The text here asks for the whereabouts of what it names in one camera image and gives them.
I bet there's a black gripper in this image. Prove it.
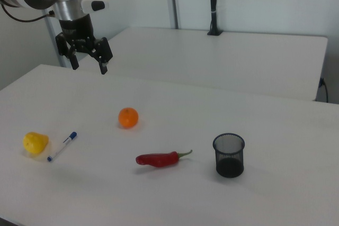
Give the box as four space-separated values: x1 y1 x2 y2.
55 14 114 76

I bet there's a blue and white marker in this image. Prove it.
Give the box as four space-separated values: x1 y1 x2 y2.
47 131 78 162

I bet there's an orange fruit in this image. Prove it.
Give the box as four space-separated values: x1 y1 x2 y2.
118 107 139 129

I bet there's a yellow pear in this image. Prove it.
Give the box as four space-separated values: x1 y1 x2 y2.
22 131 50 155

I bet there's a white rectangular table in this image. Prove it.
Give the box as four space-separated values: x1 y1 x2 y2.
79 26 329 102

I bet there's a red chili pepper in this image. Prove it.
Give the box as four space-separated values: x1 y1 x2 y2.
135 149 193 168

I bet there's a black pole with clamp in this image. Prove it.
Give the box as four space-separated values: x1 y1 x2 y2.
207 0 224 37

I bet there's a black mesh pen cup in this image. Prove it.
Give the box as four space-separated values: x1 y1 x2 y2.
212 133 245 178

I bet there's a grey metal partition post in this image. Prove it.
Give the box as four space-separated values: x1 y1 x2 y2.
43 16 67 68
166 0 179 30

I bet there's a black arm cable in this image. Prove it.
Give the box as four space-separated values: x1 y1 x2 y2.
1 3 55 23

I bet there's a black hanging cable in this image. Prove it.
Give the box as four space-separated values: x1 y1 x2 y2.
319 77 329 103

